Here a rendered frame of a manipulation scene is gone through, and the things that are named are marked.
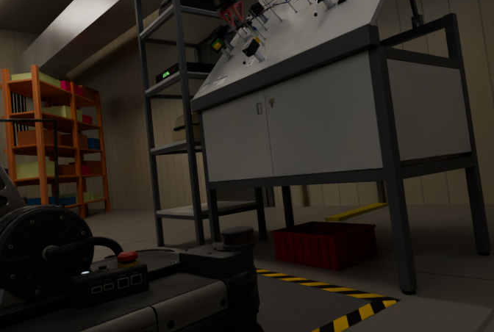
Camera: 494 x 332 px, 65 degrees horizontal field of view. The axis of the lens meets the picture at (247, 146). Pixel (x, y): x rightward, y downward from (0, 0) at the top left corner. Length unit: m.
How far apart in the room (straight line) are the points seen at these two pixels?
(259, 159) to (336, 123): 0.48
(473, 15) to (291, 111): 2.18
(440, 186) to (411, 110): 2.10
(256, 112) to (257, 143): 0.14
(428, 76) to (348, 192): 2.42
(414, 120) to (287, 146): 0.50
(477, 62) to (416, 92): 1.96
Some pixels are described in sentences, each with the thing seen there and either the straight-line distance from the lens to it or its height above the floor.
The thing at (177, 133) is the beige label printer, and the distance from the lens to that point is 2.42.
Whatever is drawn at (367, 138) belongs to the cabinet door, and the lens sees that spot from 1.37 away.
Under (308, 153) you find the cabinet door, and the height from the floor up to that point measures 0.48.
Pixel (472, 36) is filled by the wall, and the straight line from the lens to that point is 3.48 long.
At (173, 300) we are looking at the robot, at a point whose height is 0.24.
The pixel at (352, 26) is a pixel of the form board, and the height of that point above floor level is 0.89.
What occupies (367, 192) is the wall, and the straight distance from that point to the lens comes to 3.78.
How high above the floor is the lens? 0.44
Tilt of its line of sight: 3 degrees up
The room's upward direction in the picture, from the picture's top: 6 degrees counter-clockwise
